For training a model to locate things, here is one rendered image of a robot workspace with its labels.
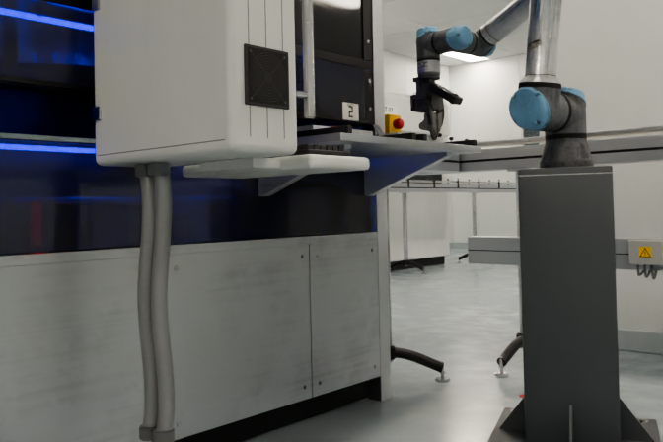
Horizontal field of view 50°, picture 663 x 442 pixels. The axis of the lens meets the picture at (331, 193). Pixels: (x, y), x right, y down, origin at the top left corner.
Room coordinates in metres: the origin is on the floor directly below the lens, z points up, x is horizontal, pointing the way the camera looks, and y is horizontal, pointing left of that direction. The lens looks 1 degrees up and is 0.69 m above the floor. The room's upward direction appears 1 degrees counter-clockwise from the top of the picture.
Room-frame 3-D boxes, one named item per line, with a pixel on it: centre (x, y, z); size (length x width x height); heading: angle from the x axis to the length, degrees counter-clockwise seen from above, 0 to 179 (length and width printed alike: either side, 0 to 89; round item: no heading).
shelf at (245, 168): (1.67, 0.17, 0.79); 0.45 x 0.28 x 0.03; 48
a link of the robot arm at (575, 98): (2.07, -0.68, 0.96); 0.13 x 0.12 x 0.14; 130
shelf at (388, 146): (2.20, -0.08, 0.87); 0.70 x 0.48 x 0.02; 138
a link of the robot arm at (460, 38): (2.23, -0.40, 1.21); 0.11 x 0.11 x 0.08; 40
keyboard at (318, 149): (1.69, 0.15, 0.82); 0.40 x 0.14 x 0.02; 48
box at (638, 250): (2.65, -1.17, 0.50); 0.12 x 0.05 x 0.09; 48
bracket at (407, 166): (2.38, -0.25, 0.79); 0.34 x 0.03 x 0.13; 48
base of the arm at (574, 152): (2.07, -0.69, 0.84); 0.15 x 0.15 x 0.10
